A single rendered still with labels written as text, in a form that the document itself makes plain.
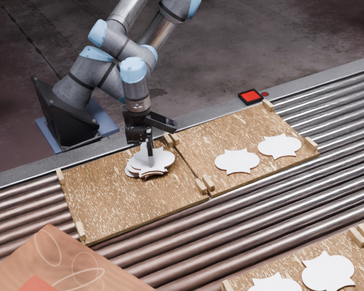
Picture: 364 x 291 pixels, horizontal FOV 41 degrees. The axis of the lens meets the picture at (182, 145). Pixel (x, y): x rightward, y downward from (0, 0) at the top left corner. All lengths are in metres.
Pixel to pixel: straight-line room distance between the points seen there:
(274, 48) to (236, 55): 0.34
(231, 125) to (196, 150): 0.19
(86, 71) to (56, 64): 2.53
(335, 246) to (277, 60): 2.83
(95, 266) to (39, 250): 0.17
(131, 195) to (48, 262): 0.39
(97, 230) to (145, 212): 0.15
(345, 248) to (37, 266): 0.82
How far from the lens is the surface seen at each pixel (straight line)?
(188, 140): 1.76
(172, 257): 1.42
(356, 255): 1.42
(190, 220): 1.50
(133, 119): 1.53
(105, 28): 1.51
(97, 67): 1.91
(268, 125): 1.82
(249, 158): 1.66
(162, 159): 1.62
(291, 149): 1.70
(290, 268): 1.37
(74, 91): 1.92
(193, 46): 4.37
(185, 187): 1.58
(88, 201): 1.60
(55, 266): 1.31
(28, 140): 3.58
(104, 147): 1.82
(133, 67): 1.41
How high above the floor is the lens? 2.03
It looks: 39 degrees down
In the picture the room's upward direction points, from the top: 6 degrees counter-clockwise
